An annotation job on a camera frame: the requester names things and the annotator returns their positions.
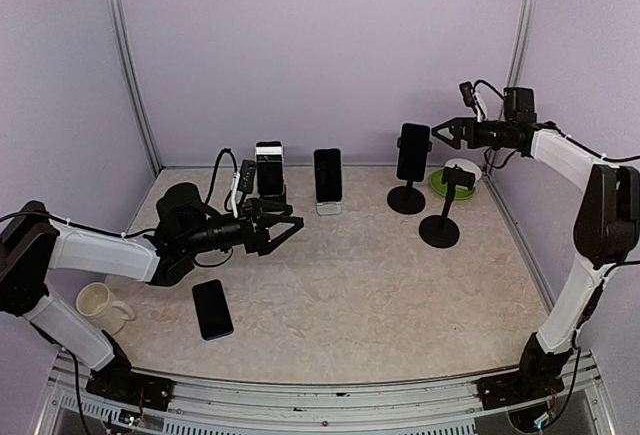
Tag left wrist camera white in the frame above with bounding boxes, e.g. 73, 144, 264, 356
230, 159, 257, 217

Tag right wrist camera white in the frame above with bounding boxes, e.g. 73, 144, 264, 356
459, 81, 488, 122

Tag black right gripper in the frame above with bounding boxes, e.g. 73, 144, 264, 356
433, 115, 516, 148

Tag right aluminium corner post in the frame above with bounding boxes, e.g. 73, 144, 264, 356
506, 0, 537, 86

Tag left aluminium corner post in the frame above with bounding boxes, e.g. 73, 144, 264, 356
107, 0, 164, 177

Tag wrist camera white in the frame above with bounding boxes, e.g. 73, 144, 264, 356
230, 159, 257, 217
459, 81, 488, 122

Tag black round-base stand front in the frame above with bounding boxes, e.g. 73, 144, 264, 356
386, 135, 433, 215

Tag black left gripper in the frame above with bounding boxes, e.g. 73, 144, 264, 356
180, 197, 304, 255

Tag black phone silver edge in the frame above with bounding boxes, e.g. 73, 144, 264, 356
313, 148, 343, 203

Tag black phone blue edge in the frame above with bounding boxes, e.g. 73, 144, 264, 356
396, 123, 431, 182
192, 279, 234, 341

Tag cream ceramic mug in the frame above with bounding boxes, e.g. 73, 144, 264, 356
75, 282, 136, 335

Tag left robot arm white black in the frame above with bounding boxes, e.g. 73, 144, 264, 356
1, 182, 304, 400

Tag aluminium front rail frame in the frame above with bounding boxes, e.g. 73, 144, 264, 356
34, 352, 616, 435

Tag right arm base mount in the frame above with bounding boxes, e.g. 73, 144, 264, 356
476, 333, 574, 410

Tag black folding phone stand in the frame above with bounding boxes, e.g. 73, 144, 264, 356
259, 184, 287, 205

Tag white folding phone stand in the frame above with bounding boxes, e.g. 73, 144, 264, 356
316, 201, 342, 216

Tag aluminium corner post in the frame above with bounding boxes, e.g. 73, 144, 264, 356
506, 0, 537, 86
107, 0, 164, 177

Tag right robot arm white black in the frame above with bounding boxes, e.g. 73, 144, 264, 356
432, 80, 639, 359

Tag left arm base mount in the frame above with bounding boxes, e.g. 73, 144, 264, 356
86, 340, 174, 412

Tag green bowl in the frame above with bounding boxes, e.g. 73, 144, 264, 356
429, 169, 476, 201

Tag black round-base stand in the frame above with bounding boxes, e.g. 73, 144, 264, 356
386, 135, 433, 215
419, 165, 476, 249

